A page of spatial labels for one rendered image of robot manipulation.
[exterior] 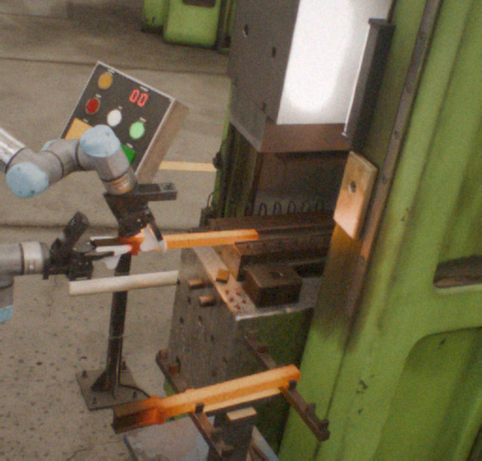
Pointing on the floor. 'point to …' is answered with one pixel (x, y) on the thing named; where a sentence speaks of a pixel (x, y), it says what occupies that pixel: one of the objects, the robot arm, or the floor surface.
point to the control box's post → (116, 320)
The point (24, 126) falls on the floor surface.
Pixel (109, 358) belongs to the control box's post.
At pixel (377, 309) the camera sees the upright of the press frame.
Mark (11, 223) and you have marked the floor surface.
